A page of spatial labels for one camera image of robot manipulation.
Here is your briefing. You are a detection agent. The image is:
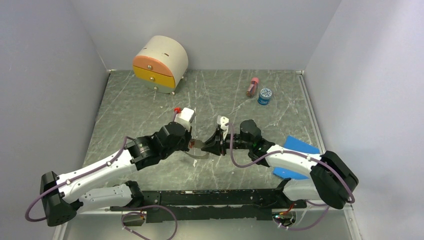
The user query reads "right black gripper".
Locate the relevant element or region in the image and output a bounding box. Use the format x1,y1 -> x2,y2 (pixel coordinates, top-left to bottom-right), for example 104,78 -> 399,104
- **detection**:
201,129 -> 252,156

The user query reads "key with red label fob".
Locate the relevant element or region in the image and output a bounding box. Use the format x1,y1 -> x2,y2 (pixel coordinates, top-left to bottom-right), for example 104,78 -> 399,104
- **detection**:
188,139 -> 195,149

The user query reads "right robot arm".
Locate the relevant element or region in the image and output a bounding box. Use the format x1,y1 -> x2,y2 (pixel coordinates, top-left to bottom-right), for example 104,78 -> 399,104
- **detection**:
201,119 -> 359,209

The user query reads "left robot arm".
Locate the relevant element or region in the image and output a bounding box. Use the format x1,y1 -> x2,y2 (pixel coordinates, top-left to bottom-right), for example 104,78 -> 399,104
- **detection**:
40,120 -> 192,227

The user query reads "pink capped brown vial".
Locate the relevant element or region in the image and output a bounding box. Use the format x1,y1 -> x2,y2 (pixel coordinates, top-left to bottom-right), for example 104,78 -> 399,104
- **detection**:
246,77 -> 259,98

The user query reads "blue round tin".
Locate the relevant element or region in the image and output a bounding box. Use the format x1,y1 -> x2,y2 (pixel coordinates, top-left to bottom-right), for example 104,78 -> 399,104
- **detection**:
257,88 -> 273,106

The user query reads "blue foam sheet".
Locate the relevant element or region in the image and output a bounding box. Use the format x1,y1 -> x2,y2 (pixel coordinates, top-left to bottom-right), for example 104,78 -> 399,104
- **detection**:
272,135 -> 321,180

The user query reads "round beige drawer box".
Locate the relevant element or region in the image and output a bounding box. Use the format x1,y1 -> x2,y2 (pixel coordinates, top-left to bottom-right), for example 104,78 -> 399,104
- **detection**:
132,35 -> 189,95

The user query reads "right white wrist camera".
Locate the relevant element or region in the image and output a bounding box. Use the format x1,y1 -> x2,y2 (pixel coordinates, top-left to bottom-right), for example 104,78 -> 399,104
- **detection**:
217,115 -> 229,133

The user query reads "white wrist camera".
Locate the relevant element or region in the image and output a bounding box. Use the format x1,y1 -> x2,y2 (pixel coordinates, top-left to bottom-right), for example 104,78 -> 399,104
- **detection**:
217,115 -> 229,133
172,107 -> 196,132

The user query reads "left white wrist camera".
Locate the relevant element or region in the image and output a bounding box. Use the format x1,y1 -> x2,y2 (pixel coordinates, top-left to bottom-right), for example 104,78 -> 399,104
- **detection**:
172,107 -> 196,132

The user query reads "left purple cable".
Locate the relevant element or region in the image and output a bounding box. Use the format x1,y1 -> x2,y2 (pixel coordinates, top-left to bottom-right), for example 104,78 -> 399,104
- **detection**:
24,135 -> 179,240

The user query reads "purple cable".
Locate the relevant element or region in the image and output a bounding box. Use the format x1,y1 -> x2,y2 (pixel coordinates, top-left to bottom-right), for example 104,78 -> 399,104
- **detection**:
24,135 -> 179,240
228,122 -> 356,232

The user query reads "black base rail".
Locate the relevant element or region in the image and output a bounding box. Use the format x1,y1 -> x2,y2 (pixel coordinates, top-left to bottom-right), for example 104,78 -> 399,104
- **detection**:
110,188 -> 307,223

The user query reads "aluminium frame rail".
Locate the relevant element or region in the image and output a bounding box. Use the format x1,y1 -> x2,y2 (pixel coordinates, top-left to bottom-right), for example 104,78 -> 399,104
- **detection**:
60,188 -> 354,216

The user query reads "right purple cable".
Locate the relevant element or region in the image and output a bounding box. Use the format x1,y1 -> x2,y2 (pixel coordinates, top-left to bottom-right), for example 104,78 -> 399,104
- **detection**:
228,122 -> 356,232

